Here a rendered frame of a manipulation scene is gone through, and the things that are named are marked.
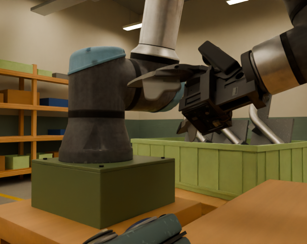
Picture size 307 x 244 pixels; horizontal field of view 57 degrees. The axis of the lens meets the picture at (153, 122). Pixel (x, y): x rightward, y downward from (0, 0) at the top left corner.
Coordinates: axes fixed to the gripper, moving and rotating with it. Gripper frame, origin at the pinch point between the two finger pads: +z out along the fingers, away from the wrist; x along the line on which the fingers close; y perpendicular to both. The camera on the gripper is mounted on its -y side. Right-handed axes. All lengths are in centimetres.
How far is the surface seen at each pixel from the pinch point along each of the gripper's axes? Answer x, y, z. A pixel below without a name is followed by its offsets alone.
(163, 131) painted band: 473, -474, 417
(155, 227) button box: -15.7, 29.7, -17.6
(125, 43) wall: 256, -663, 424
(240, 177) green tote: 41.8, -7.1, 1.8
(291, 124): 58, -33, -11
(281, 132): 58, -32, -7
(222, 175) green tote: 42.6, -9.8, 8.2
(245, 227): 2.2, 23.1, -15.3
